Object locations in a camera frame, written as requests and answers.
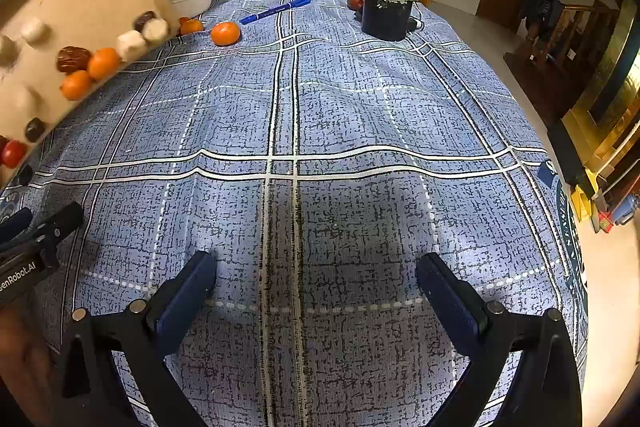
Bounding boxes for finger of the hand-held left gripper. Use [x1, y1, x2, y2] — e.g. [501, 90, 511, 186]
[0, 207, 33, 245]
[30, 201, 85, 248]

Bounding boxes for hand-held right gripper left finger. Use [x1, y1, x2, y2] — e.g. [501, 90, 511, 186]
[50, 249, 218, 427]

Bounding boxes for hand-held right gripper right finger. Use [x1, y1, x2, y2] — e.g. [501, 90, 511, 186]
[416, 252, 583, 427]

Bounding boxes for person's left hand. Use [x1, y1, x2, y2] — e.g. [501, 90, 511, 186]
[0, 304, 55, 414]

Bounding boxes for yellow plastic item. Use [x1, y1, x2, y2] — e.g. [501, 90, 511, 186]
[570, 169, 601, 223]

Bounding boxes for blue plaid tablecloth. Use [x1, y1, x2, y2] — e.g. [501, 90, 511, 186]
[0, 0, 591, 427]

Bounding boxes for black pouch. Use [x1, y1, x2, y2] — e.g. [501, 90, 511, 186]
[361, 0, 416, 42]

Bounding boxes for wooden chair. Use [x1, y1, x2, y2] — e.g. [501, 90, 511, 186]
[502, 0, 621, 128]

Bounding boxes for blue marker pen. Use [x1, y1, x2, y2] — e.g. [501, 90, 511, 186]
[238, 0, 312, 26]

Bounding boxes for dark jacket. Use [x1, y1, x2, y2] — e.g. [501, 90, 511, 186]
[519, 0, 560, 42]

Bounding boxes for gold frame panel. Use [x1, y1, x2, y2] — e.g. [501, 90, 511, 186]
[560, 0, 640, 188]

